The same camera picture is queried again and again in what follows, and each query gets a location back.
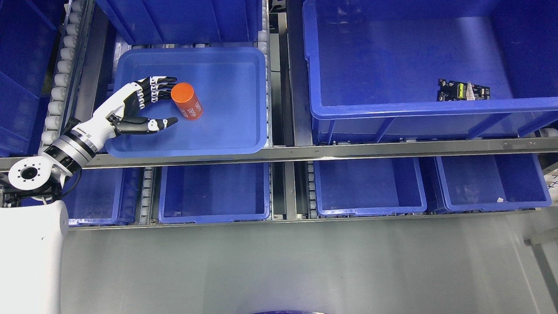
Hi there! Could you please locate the blue bin lower left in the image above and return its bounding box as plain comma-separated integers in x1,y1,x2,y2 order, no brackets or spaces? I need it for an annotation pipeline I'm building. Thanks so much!
17,168,142,226

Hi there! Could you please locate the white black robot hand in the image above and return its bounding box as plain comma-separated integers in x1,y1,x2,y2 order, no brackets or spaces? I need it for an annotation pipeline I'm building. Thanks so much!
65,76,178,152

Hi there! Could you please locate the shallow blue tray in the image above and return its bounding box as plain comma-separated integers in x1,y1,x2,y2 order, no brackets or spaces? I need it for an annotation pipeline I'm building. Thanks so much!
105,47,268,158

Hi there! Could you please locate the blue bin lower middle-left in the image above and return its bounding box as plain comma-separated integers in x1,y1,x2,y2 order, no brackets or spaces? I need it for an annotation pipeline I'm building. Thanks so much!
159,163,271,223

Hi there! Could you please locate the blue bin far left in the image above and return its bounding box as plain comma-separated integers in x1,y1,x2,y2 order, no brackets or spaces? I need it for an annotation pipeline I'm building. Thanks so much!
0,0,65,157

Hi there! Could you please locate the steel shelf rail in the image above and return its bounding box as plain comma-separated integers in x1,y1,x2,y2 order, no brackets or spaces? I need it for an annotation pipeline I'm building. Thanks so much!
86,138,558,169

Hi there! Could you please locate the blue bin lower right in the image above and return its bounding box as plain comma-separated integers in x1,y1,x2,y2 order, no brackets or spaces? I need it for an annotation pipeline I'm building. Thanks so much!
420,154,552,213

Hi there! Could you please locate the orange cylindrical capacitor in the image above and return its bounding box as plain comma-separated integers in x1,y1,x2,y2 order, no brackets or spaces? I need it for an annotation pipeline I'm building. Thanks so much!
170,83,203,121

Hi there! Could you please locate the blue bin upper back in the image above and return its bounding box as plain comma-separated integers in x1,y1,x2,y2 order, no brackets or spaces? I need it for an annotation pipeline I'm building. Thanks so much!
96,0,263,45

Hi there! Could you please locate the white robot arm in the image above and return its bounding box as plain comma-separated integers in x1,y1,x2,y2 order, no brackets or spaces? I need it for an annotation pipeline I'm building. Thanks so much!
1,123,114,314

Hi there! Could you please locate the large blue bin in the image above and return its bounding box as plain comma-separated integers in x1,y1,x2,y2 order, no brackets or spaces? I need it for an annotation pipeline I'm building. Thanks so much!
303,0,558,144

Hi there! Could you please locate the blue bin lower middle-right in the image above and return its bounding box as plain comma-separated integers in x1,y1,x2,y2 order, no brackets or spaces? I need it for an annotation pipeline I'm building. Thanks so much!
313,157,427,217

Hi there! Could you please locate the black circuit board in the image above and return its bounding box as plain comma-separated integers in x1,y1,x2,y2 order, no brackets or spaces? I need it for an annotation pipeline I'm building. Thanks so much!
436,78,491,102

